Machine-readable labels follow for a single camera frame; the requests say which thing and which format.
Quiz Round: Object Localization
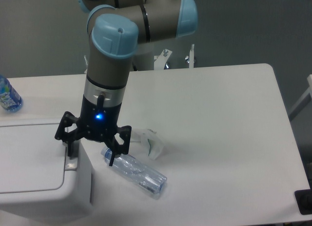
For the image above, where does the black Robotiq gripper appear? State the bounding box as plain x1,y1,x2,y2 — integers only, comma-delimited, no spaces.
55,97,132,166

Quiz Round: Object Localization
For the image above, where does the white plastic trash can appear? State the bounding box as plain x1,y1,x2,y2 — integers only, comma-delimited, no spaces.
0,119,94,223

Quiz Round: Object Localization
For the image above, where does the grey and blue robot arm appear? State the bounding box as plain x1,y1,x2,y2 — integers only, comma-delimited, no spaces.
55,0,198,161

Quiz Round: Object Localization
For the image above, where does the crushed clear plastic bottle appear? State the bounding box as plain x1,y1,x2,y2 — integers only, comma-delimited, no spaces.
109,154,167,195

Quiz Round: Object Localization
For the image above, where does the crumpled white paper wrapper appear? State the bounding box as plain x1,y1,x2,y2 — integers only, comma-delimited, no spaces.
130,128,164,160

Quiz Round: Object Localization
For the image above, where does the blue labelled water bottle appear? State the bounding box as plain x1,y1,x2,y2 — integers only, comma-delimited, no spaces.
0,75,23,113

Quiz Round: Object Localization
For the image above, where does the black clamp at table edge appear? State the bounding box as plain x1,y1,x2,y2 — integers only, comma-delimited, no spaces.
294,189,312,215

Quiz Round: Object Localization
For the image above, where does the white metal base frame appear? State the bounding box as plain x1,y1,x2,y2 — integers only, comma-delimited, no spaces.
83,43,197,75

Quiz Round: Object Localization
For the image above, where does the white frame at right edge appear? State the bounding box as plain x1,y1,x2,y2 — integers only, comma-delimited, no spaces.
288,74,312,121

